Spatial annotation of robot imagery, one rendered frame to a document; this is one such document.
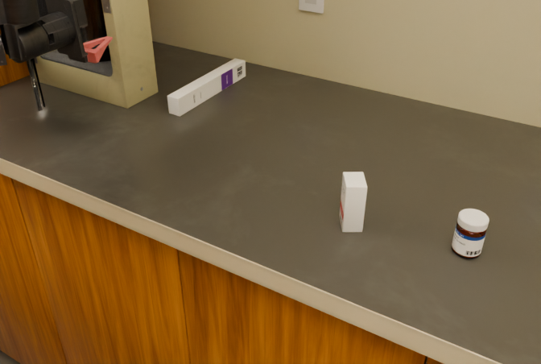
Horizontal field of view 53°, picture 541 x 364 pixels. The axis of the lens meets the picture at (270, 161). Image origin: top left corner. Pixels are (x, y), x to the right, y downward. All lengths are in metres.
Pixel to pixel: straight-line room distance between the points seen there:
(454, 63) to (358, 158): 0.38
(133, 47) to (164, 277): 0.54
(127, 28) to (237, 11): 0.40
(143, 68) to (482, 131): 0.79
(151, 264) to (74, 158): 0.27
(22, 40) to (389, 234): 0.66
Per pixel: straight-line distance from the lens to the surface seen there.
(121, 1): 1.26
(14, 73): 1.58
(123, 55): 1.29
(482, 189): 1.07
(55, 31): 1.00
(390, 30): 1.38
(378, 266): 0.85
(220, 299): 1.00
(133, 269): 1.12
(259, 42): 1.56
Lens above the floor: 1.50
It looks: 31 degrees down
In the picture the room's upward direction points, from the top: straight up
